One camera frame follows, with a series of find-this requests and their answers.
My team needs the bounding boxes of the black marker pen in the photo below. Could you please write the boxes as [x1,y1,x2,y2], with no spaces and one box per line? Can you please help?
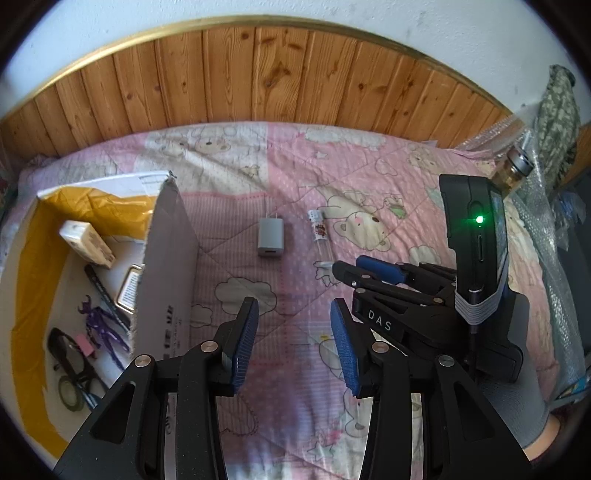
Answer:
[84,264,131,331]

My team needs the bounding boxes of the white cardboard box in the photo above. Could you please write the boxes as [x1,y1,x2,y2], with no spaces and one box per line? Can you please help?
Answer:
[1,171,197,465]

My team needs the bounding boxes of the gold tin can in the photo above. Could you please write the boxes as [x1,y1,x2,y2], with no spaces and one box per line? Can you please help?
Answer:
[114,264,143,314]

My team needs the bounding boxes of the glass tea bottle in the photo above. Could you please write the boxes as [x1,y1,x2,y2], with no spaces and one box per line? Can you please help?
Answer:
[490,146,534,198]

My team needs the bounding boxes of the purple toy figure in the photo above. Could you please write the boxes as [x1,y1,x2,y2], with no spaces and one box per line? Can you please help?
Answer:
[78,295,130,372]

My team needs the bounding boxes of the small glass vial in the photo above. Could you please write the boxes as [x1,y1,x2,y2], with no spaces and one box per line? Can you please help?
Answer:
[308,210,334,268]

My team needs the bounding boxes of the pink quilted bedspread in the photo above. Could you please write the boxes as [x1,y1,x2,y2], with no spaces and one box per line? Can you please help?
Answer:
[0,120,562,480]

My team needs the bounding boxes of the bubble wrap sheet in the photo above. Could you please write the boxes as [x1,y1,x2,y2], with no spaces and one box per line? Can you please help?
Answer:
[458,104,590,406]

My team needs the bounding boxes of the person's right hand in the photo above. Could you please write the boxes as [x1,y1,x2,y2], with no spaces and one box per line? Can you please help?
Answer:
[523,414,562,462]

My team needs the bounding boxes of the cream tissue pack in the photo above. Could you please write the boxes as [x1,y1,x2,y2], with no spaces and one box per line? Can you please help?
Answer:
[59,220,115,269]

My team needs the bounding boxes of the black safety glasses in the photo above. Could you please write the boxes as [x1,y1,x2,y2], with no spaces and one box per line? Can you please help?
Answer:
[47,328,108,410]

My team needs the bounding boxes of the grey usb charger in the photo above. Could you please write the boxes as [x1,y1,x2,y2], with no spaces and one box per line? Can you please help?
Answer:
[256,217,284,257]

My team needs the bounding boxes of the green tape roll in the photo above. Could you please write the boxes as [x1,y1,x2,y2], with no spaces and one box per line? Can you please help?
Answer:
[58,375,85,412]

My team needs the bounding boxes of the grey sleeve forearm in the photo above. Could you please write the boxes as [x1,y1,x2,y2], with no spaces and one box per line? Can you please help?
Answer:
[479,362,550,449]

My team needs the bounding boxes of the camouflage jacket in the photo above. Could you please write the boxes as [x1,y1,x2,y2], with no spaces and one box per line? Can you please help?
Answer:
[534,64,581,185]

